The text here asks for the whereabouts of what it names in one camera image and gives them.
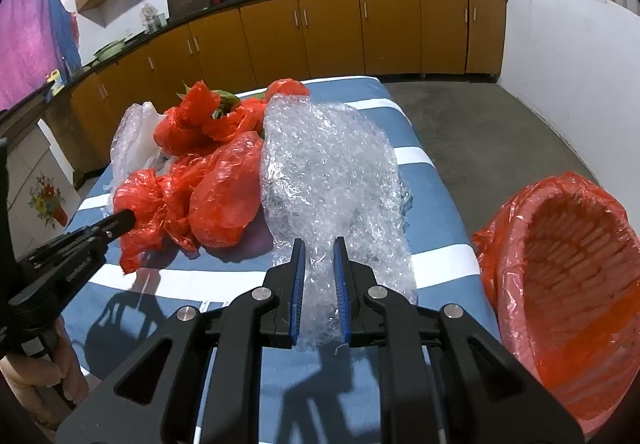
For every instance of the red lined trash basket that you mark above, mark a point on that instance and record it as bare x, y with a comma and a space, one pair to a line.
559, 264

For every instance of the glass jar on counter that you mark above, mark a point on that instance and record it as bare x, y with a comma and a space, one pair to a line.
152, 19

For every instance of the red plastic bag bundle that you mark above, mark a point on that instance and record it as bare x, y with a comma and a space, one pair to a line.
161, 206

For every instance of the clear white plastic bag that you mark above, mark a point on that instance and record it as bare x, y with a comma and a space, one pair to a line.
133, 146

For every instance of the green paw print bag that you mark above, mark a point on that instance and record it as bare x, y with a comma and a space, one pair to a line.
226, 103

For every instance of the blue white striped tablecloth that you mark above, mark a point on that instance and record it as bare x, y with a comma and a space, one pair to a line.
309, 395

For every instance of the large red plastic bag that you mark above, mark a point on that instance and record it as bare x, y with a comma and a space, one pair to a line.
228, 197

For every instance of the person's left hand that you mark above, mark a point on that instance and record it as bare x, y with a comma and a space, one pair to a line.
24, 374

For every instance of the green pot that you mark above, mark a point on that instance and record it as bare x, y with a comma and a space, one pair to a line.
110, 50

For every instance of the red bag top cluster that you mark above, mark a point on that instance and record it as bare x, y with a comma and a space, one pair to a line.
190, 128

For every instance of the small red bag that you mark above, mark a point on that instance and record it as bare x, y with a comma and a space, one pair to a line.
285, 87

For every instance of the purple blue hanging cloth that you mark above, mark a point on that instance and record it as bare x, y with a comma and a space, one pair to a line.
38, 37

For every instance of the dark cutting board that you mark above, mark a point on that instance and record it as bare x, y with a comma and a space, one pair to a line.
181, 9

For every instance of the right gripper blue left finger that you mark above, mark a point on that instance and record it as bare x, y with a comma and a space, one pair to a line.
298, 260

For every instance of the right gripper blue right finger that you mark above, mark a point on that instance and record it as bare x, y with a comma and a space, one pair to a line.
342, 273

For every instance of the orange lower kitchen cabinets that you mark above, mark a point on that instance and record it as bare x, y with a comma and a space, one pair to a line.
247, 46

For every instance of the clear bubble wrap sheet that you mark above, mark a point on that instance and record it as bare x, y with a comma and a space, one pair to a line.
328, 171

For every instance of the white flower painted cabinet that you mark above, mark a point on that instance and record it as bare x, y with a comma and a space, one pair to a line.
41, 199

